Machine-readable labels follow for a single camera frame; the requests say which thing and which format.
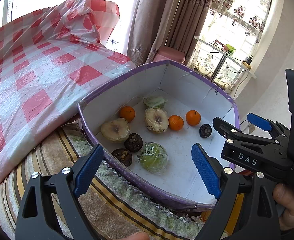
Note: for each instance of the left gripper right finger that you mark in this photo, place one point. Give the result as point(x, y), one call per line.
point(249, 198)

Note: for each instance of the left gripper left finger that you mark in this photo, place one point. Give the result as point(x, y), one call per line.
point(37, 216)

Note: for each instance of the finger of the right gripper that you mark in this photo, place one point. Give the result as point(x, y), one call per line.
point(236, 140)
point(275, 129)

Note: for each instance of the orange mandarin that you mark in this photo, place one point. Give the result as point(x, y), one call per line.
point(176, 123)

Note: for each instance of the small cut fruit half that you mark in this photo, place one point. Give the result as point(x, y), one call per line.
point(156, 120)

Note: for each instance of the green apple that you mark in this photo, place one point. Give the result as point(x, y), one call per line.
point(153, 158)

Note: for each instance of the dark mangosteen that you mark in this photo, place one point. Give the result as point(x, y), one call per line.
point(205, 131)
point(123, 155)
point(133, 143)

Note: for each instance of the large cut fruit half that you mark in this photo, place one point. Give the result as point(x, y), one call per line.
point(116, 130)

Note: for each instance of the person right hand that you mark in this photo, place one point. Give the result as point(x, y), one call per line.
point(285, 197)

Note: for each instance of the person left hand thumb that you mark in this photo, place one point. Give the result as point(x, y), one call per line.
point(137, 236)

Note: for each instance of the mandarin in box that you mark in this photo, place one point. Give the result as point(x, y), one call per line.
point(128, 113)
point(193, 118)

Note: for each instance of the glass side table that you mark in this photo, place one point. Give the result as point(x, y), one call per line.
point(226, 55)

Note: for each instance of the floral sheer curtain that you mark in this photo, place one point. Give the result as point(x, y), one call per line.
point(231, 23)

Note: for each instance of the striped sofa cover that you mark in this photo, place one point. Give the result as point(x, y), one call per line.
point(114, 207)

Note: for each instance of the purple white cardboard box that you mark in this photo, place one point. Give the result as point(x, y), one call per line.
point(179, 187)

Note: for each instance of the wrapped pale green fruit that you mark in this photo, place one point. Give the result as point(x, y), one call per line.
point(154, 101)

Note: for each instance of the pink plastic stool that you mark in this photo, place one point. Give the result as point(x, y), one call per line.
point(167, 53)

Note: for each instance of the brown patterned curtain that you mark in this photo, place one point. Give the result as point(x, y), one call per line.
point(170, 22)

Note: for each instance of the red white checkered tablecloth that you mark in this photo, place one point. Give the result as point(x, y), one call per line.
point(49, 60)

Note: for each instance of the black charger with cable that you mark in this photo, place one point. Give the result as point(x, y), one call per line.
point(246, 63)

